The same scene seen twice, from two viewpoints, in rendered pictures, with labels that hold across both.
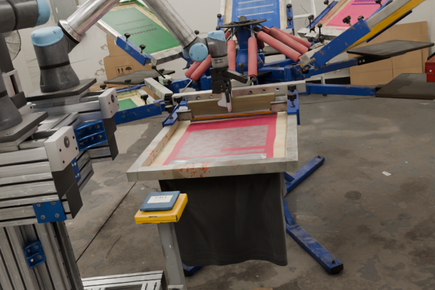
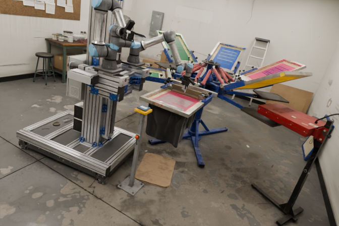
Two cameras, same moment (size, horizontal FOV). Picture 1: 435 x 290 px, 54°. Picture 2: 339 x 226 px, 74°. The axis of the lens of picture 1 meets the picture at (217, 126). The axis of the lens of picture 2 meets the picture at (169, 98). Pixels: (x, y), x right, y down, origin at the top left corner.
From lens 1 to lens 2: 0.93 m
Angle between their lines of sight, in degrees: 10
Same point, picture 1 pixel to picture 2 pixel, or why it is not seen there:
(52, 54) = (134, 51)
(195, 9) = (209, 45)
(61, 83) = (133, 61)
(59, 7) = (154, 22)
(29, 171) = (112, 83)
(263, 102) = (196, 94)
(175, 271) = (139, 130)
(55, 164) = (120, 85)
